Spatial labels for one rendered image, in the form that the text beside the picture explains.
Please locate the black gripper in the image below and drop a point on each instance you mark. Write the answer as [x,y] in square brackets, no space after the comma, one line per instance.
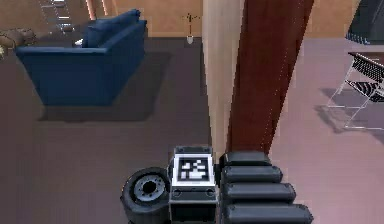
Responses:
[146,193]

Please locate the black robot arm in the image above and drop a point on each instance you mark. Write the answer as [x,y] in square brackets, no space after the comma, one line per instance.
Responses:
[233,190]

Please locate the blue armchair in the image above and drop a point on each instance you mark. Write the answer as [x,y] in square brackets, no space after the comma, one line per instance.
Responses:
[83,66]

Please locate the dark red room door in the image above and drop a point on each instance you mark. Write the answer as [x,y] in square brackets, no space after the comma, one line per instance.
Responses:
[263,76]

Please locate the small potted house plant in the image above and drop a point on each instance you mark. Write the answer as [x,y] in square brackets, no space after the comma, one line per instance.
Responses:
[190,31]

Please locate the grey ladder shelf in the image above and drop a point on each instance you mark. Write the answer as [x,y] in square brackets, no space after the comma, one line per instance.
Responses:
[56,15]

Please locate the brown teddy bear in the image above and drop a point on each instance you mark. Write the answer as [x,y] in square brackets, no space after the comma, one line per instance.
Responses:
[15,36]

